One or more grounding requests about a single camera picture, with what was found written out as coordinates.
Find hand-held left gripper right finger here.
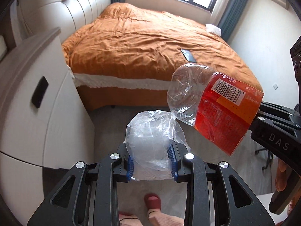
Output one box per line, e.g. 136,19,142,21
167,142,275,226

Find person's right foot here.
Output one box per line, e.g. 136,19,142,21
147,207,184,226

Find cream padded headboard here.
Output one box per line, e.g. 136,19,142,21
16,0,111,45

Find dark smartphone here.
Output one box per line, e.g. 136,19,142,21
181,48,197,63

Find red slipper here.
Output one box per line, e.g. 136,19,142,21
144,193,162,209

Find person's right hand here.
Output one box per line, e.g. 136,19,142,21
275,160,292,193

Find white bed sheet trim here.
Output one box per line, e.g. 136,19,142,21
68,67,170,91

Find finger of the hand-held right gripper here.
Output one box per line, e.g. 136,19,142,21
250,116,300,170
259,101,298,128

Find person's foot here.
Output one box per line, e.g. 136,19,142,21
147,207,184,226
119,212,143,226

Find white crumpled cloth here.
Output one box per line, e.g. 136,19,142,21
205,24,223,36

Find plastic bottle with orange label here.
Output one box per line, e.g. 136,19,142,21
166,63,264,156

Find black office chair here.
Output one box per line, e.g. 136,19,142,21
255,144,274,171

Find clear plastic bag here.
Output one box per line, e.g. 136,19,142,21
125,109,191,182

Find white cabinet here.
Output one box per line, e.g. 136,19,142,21
0,27,96,226

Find bed with orange duvet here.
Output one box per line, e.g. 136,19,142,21
62,2,263,111

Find person's left foot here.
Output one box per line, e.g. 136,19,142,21
119,212,143,226

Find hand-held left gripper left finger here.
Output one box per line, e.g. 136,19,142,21
27,144,134,226

